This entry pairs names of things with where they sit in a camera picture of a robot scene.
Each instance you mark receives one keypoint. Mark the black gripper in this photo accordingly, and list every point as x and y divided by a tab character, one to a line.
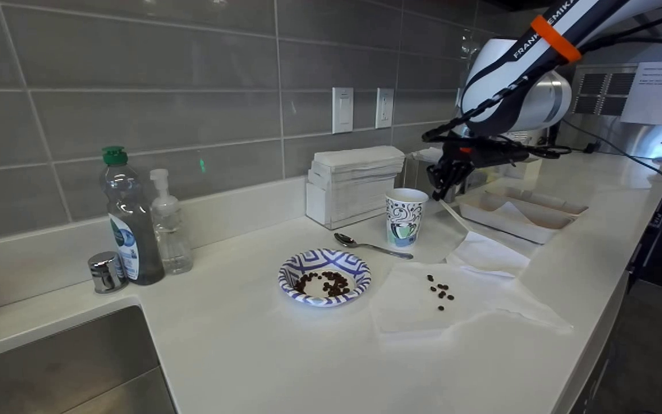
477	151

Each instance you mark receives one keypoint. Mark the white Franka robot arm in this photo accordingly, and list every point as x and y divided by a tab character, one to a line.
500	76

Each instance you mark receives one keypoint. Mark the patterned paper cup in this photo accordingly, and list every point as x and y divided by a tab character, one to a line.
404	219

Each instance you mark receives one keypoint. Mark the white folded napkin pile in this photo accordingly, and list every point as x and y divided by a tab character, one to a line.
424	154

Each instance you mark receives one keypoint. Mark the small white container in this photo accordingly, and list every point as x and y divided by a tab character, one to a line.
527	173

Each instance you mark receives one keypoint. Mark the beige plastic tray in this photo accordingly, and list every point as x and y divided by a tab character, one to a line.
521	222

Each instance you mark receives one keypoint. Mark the small folded white napkin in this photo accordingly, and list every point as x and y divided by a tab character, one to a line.
493	254

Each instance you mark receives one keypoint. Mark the white napkin stack dispenser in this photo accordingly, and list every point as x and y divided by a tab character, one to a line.
349	187

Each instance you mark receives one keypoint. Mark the metal spoon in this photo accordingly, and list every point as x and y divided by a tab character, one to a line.
369	247

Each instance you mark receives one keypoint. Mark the scattered loose coffee beans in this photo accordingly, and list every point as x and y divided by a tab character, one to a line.
442	291

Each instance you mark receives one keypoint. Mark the large white paper napkin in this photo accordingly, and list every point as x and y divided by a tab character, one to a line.
482	301

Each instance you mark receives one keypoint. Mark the blue patterned paper plate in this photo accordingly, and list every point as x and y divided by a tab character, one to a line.
321	265

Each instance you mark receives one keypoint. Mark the coffee bean pile on plate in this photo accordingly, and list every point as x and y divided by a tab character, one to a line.
332	284

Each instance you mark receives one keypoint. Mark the clear pump soap bottle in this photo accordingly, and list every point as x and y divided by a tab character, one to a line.
171	237

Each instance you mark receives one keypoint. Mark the green cap dish soap bottle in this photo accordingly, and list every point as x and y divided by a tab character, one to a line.
134	230

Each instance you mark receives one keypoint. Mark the stainless steel sink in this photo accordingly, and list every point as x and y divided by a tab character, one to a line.
56	368

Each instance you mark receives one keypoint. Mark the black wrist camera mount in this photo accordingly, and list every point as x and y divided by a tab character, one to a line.
534	147

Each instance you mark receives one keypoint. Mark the white wall outlet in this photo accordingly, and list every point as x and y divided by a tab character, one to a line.
342	109
385	105

